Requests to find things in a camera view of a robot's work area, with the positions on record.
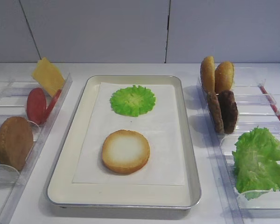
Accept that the clear acrylic left rack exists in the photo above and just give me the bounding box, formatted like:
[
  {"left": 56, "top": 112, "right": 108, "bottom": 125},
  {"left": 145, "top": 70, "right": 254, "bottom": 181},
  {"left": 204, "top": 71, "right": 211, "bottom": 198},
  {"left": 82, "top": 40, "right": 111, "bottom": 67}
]
[{"left": 0, "top": 75, "right": 72, "bottom": 224}]

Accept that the yellow cheese slice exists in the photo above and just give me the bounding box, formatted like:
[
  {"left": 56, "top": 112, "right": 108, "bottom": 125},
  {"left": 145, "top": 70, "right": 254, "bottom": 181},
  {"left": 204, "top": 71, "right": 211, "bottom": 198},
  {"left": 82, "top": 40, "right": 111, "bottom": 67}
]
[{"left": 32, "top": 57, "right": 65, "bottom": 97}]

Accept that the clear acrylic right rack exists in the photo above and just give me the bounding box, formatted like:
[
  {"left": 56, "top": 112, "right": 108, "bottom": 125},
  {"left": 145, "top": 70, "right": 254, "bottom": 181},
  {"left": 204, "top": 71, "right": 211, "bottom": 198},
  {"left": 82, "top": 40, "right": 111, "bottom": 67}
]
[{"left": 197, "top": 68, "right": 280, "bottom": 224}]

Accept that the standing bun half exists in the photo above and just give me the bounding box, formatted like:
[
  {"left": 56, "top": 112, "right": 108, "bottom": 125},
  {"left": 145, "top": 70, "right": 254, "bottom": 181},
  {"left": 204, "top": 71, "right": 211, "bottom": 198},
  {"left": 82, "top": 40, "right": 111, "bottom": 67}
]
[
  {"left": 215, "top": 61, "right": 234, "bottom": 94},
  {"left": 200, "top": 56, "right": 215, "bottom": 92}
]

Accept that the white paper liner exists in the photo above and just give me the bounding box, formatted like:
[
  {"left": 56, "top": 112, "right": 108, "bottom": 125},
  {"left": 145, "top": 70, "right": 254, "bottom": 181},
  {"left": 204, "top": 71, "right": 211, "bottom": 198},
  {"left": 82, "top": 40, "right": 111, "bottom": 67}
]
[{"left": 73, "top": 82, "right": 185, "bottom": 185}]

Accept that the left standing bun half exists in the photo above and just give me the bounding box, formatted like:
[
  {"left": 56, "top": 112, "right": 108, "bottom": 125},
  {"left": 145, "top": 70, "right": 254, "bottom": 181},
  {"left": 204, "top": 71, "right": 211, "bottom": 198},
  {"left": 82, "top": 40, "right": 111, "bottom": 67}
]
[{"left": 200, "top": 56, "right": 215, "bottom": 92}]

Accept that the round green lettuce piece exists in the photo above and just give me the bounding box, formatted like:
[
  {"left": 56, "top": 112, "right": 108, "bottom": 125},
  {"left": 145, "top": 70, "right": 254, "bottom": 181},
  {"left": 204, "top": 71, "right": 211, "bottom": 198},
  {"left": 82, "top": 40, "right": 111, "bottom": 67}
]
[{"left": 110, "top": 85, "right": 156, "bottom": 117}]

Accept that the bun bottom on tray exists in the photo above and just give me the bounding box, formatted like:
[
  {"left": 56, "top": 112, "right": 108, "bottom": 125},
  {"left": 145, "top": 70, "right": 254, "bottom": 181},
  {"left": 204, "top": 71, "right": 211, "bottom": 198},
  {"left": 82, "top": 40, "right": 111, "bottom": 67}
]
[{"left": 102, "top": 130, "right": 150, "bottom": 175}]

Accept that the red white striped straw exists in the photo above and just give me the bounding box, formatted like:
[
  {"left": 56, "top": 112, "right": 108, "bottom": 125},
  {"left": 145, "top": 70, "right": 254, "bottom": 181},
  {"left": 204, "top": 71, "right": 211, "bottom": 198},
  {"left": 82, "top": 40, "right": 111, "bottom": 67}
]
[{"left": 258, "top": 84, "right": 280, "bottom": 121}]

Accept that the red tomato slice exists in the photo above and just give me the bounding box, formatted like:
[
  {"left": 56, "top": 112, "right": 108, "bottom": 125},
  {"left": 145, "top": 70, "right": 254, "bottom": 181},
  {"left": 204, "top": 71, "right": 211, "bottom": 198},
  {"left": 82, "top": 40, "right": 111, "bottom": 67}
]
[
  {"left": 26, "top": 87, "right": 46, "bottom": 125},
  {"left": 42, "top": 89, "right": 62, "bottom": 123}
]

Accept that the brown bun in left rack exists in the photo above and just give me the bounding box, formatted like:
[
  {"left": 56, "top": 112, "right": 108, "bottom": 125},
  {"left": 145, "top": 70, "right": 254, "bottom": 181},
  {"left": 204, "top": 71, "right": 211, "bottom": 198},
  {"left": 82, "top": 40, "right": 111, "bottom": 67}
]
[{"left": 0, "top": 117, "right": 33, "bottom": 172}]

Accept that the left brown meat patty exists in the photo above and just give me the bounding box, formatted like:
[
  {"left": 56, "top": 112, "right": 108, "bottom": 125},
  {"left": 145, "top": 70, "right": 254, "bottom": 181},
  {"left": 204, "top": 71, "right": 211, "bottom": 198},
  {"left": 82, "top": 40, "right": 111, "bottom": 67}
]
[{"left": 207, "top": 92, "right": 224, "bottom": 134}]

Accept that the metal baking tray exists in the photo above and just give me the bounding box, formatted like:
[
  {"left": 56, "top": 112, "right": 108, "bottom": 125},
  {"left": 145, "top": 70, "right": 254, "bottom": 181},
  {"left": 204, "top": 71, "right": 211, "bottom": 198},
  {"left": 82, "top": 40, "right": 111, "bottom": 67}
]
[{"left": 47, "top": 76, "right": 201, "bottom": 210}]

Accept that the large green lettuce leaf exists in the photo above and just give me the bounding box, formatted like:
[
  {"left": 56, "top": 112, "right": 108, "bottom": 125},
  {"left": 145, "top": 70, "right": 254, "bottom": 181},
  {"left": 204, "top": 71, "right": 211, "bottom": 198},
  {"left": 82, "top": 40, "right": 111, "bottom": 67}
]
[{"left": 232, "top": 127, "right": 280, "bottom": 200}]

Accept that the clear acrylic rack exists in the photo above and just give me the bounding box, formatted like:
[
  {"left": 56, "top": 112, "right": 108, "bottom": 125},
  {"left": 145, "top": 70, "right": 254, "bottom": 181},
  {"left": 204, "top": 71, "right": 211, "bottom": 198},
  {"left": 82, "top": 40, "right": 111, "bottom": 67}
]
[
  {"left": 0, "top": 75, "right": 72, "bottom": 224},
  {"left": 197, "top": 68, "right": 280, "bottom": 224}
]

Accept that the right standing bun half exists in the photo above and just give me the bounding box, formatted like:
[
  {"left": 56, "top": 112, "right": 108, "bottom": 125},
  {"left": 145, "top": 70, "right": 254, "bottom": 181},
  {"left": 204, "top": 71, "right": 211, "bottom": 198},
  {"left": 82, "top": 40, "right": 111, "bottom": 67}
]
[{"left": 215, "top": 61, "right": 234, "bottom": 94}]

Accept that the right dark meat patty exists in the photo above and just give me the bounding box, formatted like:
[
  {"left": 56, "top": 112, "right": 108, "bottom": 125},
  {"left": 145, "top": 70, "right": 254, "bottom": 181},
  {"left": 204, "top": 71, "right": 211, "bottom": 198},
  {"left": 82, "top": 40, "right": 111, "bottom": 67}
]
[{"left": 218, "top": 90, "right": 238, "bottom": 134}]

